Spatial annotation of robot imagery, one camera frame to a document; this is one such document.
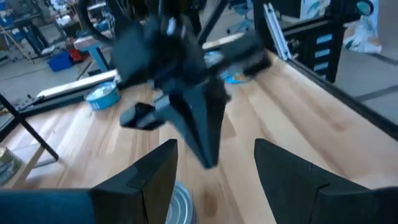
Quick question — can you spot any blue plastic bin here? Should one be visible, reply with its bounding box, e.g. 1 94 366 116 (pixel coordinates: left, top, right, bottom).
47 51 75 73

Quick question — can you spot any red crate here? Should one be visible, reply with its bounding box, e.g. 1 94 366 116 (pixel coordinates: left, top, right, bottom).
68 48 90 63

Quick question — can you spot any blue yellowfin tuna can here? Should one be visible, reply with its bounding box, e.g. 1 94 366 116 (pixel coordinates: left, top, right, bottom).
84 80 122 111
222 70 252 85
203 49 226 69

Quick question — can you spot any wire shelf rack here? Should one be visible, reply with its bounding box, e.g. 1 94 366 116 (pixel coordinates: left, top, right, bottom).
0 92 60 190

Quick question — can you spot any green label seafood can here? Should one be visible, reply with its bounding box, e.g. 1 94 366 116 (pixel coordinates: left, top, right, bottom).
166 180 197 224
0 146 23 187

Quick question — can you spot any white plastic bag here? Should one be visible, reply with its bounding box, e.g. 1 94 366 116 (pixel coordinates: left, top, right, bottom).
343 14 382 54

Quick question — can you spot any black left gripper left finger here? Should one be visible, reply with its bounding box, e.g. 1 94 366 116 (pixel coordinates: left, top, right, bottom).
0 138 179 224

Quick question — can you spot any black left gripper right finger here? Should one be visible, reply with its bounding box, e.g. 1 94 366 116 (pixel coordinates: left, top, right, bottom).
254 138 398 224

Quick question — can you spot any bench with blue legs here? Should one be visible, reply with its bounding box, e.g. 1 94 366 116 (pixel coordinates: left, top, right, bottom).
73 34 116 73

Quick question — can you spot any black equipment rack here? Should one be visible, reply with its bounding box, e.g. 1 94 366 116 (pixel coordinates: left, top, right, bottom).
253 0 346 84

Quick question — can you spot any white metal bracket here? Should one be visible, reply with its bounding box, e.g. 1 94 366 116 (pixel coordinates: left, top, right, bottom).
262 2 294 62

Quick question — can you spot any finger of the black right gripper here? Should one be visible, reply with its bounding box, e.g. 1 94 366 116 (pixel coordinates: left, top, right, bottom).
186 77 231 168
169 89 210 166

